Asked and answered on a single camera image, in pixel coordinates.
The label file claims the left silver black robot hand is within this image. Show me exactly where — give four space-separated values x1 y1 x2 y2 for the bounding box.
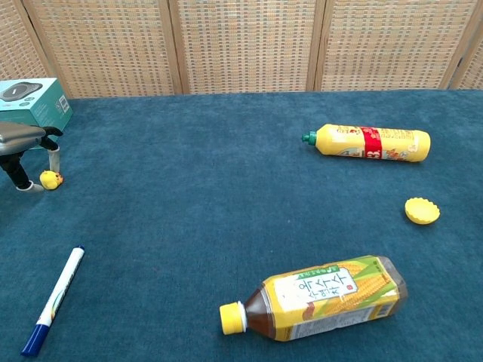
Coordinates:
0 121 64 194

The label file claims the small yellow rubber duck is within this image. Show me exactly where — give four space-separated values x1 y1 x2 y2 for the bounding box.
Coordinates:
39 170 65 191

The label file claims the woven wicker screen panel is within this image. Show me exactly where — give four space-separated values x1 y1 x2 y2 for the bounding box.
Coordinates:
448 22 483 91
0 0 50 82
305 0 482 92
158 0 328 95
14 0 186 100

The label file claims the teal speaker product box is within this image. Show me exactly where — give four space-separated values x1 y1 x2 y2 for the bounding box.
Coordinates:
0 78 74 151

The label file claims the white marker pen blue cap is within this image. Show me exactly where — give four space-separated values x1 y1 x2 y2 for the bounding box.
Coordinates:
20 245 85 357

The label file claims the corn tea plastic bottle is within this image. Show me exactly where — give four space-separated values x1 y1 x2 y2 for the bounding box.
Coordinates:
219 255 409 342

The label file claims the yellow scalloped round cap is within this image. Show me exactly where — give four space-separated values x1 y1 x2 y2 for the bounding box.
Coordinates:
404 197 441 226

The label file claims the yellow squeeze bottle red label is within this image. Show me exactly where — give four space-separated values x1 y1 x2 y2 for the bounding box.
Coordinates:
301 124 432 163

